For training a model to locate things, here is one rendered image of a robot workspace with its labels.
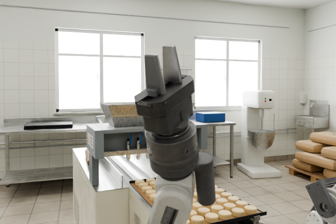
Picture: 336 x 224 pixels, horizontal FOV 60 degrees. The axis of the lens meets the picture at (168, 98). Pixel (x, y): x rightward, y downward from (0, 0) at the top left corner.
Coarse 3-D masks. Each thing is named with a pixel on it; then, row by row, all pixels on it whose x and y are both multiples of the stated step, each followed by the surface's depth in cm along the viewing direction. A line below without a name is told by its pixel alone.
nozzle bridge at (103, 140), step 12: (96, 132) 160; (108, 132) 163; (120, 132) 166; (132, 132) 177; (144, 132) 180; (204, 132) 188; (96, 144) 160; (108, 144) 172; (120, 144) 175; (132, 144) 178; (144, 144) 181; (204, 144) 188; (96, 156) 161; (96, 168) 171; (96, 180) 171
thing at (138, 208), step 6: (132, 192) 162; (132, 198) 161; (138, 198) 152; (132, 204) 161; (138, 204) 151; (144, 204) 143; (132, 210) 162; (138, 210) 151; (144, 210) 143; (150, 210) 136; (132, 216) 162; (138, 216) 152; (144, 216) 143; (132, 222) 162; (138, 222) 151; (144, 222) 143; (234, 222) 124
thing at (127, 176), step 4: (108, 156) 222; (112, 156) 219; (108, 160) 223; (112, 160) 210; (116, 160) 206; (112, 164) 211; (116, 164) 199; (120, 164) 196; (116, 168) 200; (120, 168) 189; (124, 168) 186; (120, 172) 190; (124, 172) 180; (128, 172) 177; (124, 176) 180; (128, 176) 172; (132, 176) 169; (128, 180) 172; (128, 184) 172; (132, 188) 165; (136, 192) 158; (140, 196) 152; (144, 200) 146; (148, 204) 140
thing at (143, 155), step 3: (141, 153) 241; (144, 153) 234; (141, 156) 241; (144, 156) 234; (147, 159) 228; (255, 216) 114; (258, 216) 115; (246, 219) 118; (249, 219) 116; (252, 219) 115; (255, 219) 114; (258, 219) 115; (240, 222) 122; (243, 222) 120; (246, 222) 118; (249, 222) 117; (252, 222) 115; (255, 222) 115; (258, 222) 116
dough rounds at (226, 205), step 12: (144, 192) 142; (216, 192) 139; (228, 192) 136; (192, 204) 122; (216, 204) 127; (228, 204) 122; (240, 204) 123; (192, 216) 111; (204, 216) 115; (216, 216) 111; (228, 216) 112; (240, 216) 115
